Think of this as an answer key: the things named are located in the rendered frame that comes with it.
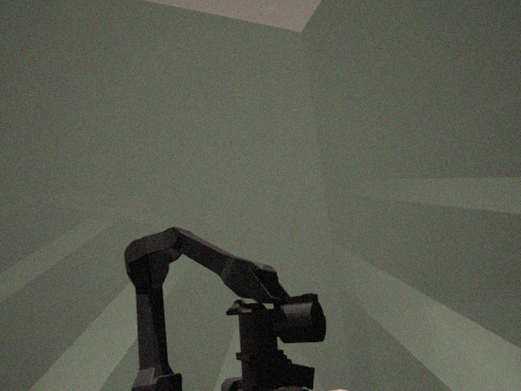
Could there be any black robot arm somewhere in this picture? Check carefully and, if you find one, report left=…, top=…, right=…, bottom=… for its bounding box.
left=124, top=227, right=326, bottom=391

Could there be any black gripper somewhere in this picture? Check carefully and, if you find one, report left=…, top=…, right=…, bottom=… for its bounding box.
left=221, top=342, right=308, bottom=391

